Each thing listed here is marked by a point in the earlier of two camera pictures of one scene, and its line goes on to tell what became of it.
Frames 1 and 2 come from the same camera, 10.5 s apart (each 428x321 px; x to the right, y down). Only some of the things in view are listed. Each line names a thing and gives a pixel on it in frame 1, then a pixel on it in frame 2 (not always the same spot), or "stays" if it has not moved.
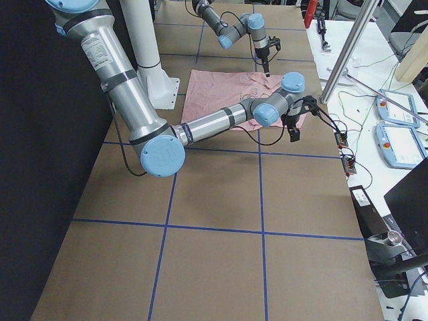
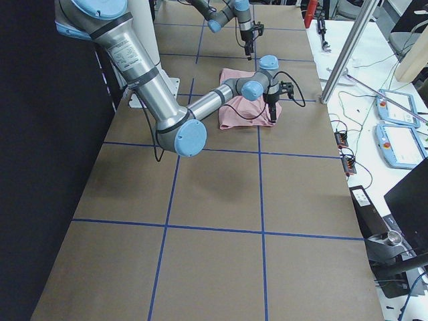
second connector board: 349,166 stays
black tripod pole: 322,30 stays
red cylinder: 310,12 stays
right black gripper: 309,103 -> 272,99
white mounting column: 140,19 stays
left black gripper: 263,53 -> 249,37
